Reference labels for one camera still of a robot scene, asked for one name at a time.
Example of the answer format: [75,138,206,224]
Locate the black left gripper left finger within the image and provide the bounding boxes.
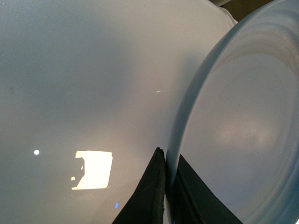
[113,147,166,224]

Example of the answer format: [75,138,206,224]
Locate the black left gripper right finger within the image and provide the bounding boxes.
[167,155,241,224]

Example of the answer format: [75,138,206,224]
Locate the light blue plate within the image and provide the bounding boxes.
[166,0,299,224]

